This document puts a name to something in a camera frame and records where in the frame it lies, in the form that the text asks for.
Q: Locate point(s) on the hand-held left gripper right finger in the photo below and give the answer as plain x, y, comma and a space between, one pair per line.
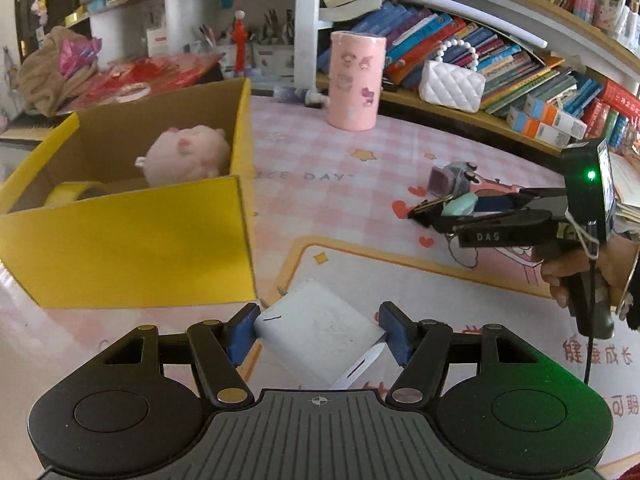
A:
397, 335

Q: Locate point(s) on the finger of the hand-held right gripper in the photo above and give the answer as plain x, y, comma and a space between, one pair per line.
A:
500, 202
500, 222

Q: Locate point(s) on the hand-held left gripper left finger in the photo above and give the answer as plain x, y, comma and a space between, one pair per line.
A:
240, 335

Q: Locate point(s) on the teal oval case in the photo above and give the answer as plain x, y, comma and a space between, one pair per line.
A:
459, 205

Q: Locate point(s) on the white charger block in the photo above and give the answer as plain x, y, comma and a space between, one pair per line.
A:
320, 330

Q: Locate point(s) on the yellow cardboard box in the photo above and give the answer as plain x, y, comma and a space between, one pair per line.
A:
125, 250

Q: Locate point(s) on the pink plush pig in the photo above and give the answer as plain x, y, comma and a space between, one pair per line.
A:
185, 157

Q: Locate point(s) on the yellow tape roll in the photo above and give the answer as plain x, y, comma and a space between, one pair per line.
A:
75, 193

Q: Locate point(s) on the person's right hand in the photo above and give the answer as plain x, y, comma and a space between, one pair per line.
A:
620, 265

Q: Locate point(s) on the grey mini device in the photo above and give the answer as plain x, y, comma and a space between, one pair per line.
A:
450, 177

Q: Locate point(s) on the black clip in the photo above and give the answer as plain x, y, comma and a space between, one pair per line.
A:
425, 208

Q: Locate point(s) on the orange and blue carton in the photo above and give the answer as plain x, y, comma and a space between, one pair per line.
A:
535, 130
557, 117

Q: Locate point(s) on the red dictionary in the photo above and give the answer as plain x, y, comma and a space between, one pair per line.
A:
617, 115

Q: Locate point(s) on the pink printed tablecloth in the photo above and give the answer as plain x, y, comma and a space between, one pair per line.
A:
360, 225

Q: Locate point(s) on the white quilted handbag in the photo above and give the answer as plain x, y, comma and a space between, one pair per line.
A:
450, 85

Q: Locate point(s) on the row of slanted books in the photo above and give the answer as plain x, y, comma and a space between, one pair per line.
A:
505, 60

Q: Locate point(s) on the pen holder with pens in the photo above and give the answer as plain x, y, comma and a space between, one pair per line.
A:
620, 10

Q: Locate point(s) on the pink cylinder container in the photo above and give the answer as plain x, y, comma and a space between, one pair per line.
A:
356, 80

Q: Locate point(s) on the grey cylindrical tool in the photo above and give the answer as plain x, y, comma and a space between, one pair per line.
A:
300, 95

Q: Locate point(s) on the white bookshelf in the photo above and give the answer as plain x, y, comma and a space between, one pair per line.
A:
305, 25

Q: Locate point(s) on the white desk pen organiser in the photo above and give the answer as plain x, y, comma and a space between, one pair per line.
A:
272, 55

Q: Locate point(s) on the pile of red packets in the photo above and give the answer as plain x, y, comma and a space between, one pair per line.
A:
160, 72

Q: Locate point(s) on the red figurine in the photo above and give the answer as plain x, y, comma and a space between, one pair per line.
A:
239, 42

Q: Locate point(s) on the white and red small box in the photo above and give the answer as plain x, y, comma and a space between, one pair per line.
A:
156, 41

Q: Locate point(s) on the pink foil wrapper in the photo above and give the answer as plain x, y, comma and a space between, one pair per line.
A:
77, 55

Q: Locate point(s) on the tan cloth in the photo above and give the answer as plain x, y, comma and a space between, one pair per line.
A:
45, 75

